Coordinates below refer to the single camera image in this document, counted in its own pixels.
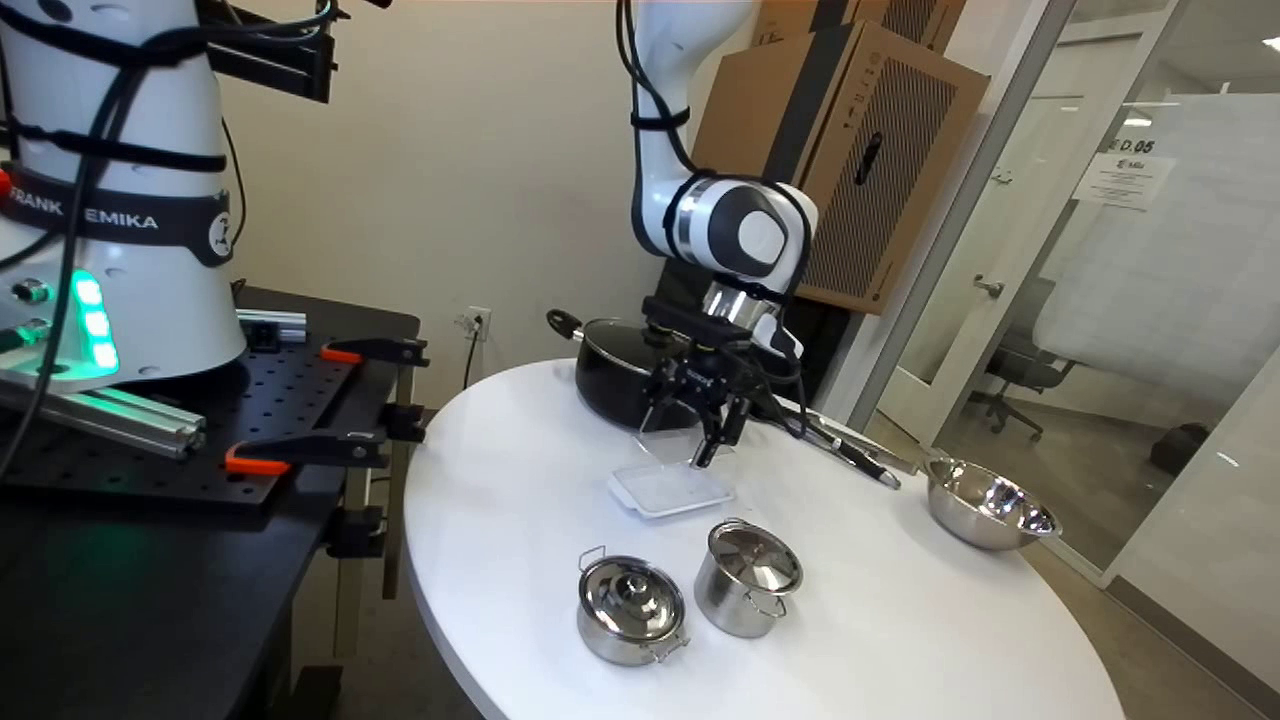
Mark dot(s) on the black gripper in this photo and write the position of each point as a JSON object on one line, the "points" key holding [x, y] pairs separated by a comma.
{"points": [[725, 344]]}

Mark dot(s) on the white plastic container lid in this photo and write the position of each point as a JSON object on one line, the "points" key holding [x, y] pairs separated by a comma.
{"points": [[666, 497]]}

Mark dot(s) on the glass pot lid black knob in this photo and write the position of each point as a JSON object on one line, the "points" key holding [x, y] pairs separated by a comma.
{"points": [[618, 344]]}

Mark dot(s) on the steel pot lid with knob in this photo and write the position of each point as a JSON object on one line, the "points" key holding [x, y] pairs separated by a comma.
{"points": [[629, 593]]}

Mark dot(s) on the black cooking pot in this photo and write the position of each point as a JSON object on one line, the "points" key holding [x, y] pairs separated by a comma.
{"points": [[606, 384]]}

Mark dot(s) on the metal tongs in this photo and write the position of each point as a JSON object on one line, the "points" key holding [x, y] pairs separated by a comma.
{"points": [[853, 438]]}

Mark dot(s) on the steel cup pot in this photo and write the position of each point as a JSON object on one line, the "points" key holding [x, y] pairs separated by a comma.
{"points": [[738, 603]]}

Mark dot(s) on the steel mixing bowl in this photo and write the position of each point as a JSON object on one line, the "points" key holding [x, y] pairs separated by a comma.
{"points": [[986, 504]]}

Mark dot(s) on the large cardboard box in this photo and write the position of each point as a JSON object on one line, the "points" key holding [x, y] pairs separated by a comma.
{"points": [[895, 175]]}

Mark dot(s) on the black office chair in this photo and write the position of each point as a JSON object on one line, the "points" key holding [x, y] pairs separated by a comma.
{"points": [[1020, 383]]}

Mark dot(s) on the white door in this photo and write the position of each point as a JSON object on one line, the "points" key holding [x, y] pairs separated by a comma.
{"points": [[986, 224]]}

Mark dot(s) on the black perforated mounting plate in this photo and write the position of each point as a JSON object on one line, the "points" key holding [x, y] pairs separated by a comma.
{"points": [[266, 402]]}

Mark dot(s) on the small cardboard box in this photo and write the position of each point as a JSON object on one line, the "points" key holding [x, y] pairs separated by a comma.
{"points": [[905, 16]]}

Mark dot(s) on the black waste bin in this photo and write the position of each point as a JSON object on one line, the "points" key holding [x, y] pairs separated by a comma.
{"points": [[1176, 449]]}

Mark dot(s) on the white paper sign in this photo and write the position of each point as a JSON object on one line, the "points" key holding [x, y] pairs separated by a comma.
{"points": [[1127, 177]]}

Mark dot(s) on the black robot cart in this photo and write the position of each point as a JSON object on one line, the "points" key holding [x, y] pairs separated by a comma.
{"points": [[122, 603]]}

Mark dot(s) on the white wall outlet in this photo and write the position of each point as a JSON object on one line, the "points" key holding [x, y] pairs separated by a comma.
{"points": [[479, 322]]}

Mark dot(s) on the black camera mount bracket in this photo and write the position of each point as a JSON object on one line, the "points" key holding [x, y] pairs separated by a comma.
{"points": [[275, 54]]}

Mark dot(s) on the aluminium rail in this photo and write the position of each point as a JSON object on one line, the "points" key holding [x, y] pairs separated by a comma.
{"points": [[107, 408]]}

